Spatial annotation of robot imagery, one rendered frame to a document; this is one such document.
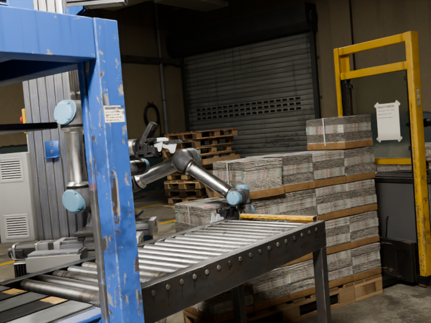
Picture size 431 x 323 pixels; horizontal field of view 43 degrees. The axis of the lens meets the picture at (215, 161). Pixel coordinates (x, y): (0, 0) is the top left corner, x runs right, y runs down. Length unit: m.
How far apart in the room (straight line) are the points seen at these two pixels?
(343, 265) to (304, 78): 7.25
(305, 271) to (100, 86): 2.59
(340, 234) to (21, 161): 2.13
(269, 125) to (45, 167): 8.53
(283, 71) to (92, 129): 9.82
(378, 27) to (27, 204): 8.19
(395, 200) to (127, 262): 3.37
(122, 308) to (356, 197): 2.79
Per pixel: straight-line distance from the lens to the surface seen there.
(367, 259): 4.13
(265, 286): 3.52
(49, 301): 1.74
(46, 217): 3.09
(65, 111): 2.69
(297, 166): 3.61
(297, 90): 10.94
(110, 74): 1.39
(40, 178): 3.07
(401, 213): 4.54
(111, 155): 1.37
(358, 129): 4.01
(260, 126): 11.41
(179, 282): 1.85
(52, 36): 1.31
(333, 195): 3.83
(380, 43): 4.40
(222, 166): 3.53
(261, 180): 3.38
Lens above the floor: 1.25
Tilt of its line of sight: 3 degrees down
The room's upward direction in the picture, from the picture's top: 5 degrees counter-clockwise
